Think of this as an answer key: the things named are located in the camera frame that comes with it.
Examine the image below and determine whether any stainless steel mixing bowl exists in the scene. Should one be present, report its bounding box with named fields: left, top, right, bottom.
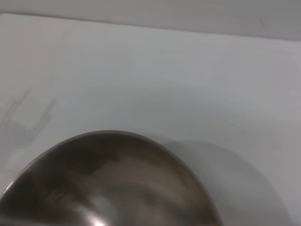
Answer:
left=0, top=129, right=223, bottom=226

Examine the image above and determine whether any transparent plastic measuring cup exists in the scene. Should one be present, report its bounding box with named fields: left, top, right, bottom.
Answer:
left=0, top=88, right=58, bottom=170

